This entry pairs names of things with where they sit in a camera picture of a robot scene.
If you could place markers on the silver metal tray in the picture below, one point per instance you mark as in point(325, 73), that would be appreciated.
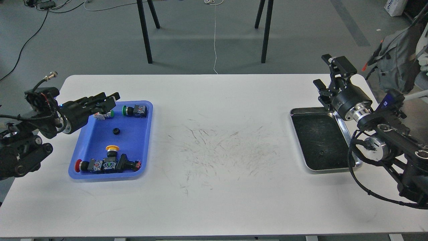
point(323, 139)

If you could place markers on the white box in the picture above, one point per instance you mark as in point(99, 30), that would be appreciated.
point(395, 7)

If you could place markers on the right black table legs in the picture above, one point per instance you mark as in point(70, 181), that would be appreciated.
point(268, 22)

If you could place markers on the red push button assembly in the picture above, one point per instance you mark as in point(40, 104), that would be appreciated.
point(110, 164)

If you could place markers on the blue plastic tray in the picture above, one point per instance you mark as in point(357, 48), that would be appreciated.
point(97, 134)

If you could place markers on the grey backpack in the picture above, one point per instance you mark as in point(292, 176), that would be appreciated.
point(396, 60)

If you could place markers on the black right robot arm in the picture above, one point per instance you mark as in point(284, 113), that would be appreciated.
point(380, 139)

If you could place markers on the green black push button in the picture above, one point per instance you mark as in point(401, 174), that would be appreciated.
point(139, 111)

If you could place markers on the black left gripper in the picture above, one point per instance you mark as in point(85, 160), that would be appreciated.
point(77, 112)

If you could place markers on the orange white push button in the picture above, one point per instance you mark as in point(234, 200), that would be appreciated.
point(100, 116)

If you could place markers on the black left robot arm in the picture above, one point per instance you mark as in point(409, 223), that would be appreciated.
point(22, 151)

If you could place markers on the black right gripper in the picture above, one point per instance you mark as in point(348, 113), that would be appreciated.
point(341, 70)

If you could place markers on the yellow mushroom push button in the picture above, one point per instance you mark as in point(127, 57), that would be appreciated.
point(112, 152)

